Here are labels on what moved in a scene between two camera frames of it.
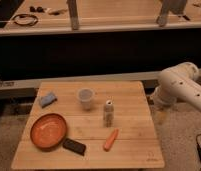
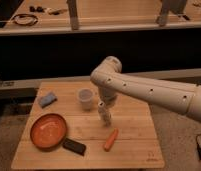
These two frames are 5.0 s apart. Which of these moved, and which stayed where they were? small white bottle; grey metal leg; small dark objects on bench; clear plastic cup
Moved: small white bottle
Stayed: grey metal leg; clear plastic cup; small dark objects on bench
